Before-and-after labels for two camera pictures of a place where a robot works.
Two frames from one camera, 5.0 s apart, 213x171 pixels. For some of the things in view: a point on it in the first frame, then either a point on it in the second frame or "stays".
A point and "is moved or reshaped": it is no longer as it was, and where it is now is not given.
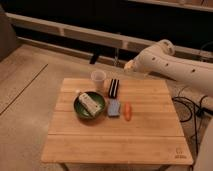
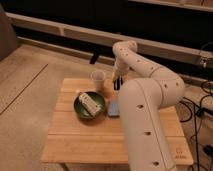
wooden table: (153, 135) stays
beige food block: (90, 105) stays
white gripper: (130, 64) → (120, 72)
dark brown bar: (114, 86) is moved or reshaped
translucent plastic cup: (98, 76) stays
